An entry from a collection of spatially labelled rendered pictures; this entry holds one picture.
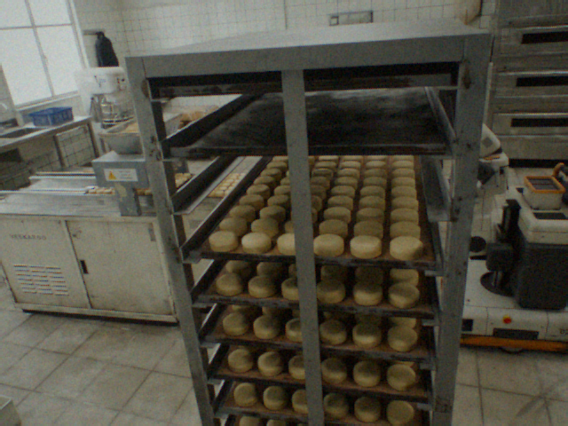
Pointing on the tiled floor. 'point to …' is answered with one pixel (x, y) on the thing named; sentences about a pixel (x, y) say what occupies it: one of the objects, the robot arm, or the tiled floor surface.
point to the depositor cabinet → (86, 262)
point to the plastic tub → (9, 416)
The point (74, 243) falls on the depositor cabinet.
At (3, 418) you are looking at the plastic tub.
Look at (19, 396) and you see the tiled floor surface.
